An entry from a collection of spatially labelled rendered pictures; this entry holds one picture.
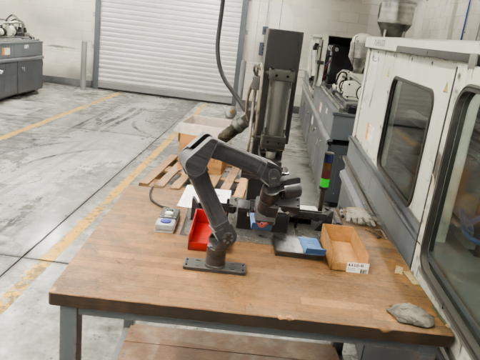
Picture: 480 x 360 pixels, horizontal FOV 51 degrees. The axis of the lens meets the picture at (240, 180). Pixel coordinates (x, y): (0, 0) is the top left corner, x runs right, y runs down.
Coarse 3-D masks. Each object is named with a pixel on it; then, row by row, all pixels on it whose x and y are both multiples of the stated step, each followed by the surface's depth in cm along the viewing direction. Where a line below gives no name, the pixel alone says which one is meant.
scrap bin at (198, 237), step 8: (200, 216) 194; (192, 224) 177; (200, 224) 193; (208, 224) 194; (192, 232) 180; (200, 232) 186; (208, 232) 186; (192, 240) 178; (200, 240) 179; (192, 248) 171; (200, 248) 171
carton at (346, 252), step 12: (324, 228) 186; (336, 228) 191; (348, 228) 191; (324, 240) 184; (336, 240) 192; (348, 240) 192; (360, 240) 179; (336, 252) 182; (348, 252) 183; (360, 252) 177; (336, 264) 168; (348, 264) 168; (360, 264) 168
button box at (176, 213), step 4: (152, 188) 227; (152, 200) 211; (156, 204) 208; (160, 204) 207; (164, 208) 198; (172, 208) 200; (164, 212) 194; (176, 212) 195; (160, 216) 189; (164, 216) 190; (168, 216) 190; (172, 216) 190; (176, 216) 191; (176, 220) 191
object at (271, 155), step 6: (258, 150) 209; (264, 150) 208; (270, 150) 188; (276, 150) 189; (264, 156) 192; (270, 156) 190; (276, 156) 194; (276, 162) 186; (282, 168) 190; (246, 174) 188; (252, 174) 188; (282, 174) 188; (288, 174) 188
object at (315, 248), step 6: (300, 240) 184; (306, 240) 185; (312, 240) 186; (306, 246) 179; (312, 246) 180; (318, 246) 180; (306, 252) 174; (312, 252) 174; (318, 252) 174; (324, 252) 174
